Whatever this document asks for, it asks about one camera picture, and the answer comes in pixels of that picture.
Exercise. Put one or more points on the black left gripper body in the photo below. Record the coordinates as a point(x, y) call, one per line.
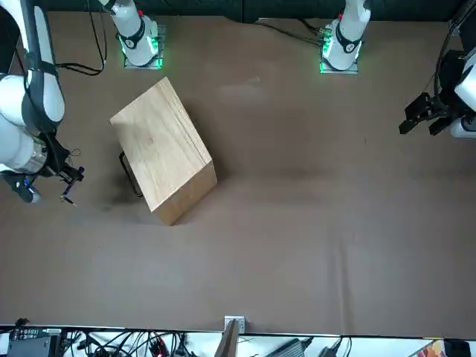
point(448, 100)

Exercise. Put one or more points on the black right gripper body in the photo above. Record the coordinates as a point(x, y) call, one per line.
point(56, 160)

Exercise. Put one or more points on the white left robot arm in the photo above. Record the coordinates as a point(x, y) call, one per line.
point(347, 37)

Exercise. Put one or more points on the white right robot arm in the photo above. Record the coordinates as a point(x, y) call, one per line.
point(15, 145)

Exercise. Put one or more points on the wooden drawer box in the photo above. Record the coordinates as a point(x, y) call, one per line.
point(160, 141)

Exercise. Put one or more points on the black plug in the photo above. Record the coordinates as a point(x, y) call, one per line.
point(21, 323)

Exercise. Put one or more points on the black box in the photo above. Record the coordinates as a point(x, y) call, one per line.
point(457, 349)

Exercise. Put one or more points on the colourful printed card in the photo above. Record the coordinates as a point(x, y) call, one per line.
point(431, 351)

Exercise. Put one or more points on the black power adapter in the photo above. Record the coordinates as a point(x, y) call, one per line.
point(331, 351)

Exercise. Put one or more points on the grey power adapter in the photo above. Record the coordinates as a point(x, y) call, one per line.
point(292, 349)

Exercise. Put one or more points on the grey metal frame bar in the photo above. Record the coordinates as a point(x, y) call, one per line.
point(459, 18)

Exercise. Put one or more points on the metal camera post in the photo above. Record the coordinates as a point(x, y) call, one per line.
point(228, 342)

